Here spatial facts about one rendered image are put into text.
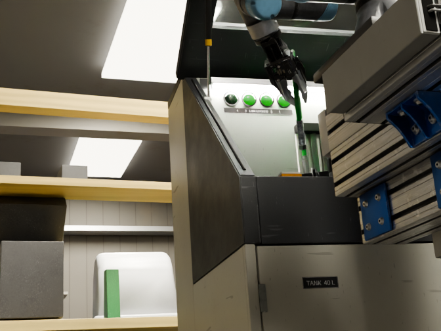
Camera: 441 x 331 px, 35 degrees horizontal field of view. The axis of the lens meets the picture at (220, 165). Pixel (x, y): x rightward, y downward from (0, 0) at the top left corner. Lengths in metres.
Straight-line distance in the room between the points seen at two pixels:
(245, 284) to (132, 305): 3.17
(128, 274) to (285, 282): 3.29
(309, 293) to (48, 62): 4.25
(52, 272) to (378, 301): 1.84
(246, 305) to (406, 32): 0.83
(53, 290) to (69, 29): 2.43
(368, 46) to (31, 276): 2.39
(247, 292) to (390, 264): 0.35
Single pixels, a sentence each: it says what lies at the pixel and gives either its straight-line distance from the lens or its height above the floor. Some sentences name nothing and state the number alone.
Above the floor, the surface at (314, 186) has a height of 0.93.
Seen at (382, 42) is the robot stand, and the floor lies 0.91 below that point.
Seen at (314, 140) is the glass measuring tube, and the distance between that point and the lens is 2.28.
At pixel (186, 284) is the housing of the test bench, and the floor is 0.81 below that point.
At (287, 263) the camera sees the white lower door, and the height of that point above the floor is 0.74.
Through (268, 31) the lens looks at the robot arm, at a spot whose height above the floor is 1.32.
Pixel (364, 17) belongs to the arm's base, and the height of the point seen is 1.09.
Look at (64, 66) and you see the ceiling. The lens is 5.66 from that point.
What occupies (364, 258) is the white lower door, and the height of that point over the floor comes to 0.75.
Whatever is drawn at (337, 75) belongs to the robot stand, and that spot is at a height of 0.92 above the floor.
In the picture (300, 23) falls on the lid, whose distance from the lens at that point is 2.30.
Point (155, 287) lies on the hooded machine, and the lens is 4.79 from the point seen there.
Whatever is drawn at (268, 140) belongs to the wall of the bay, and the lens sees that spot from 2.27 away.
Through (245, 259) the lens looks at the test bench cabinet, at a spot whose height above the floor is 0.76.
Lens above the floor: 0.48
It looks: 18 degrees up
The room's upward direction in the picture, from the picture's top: 4 degrees counter-clockwise
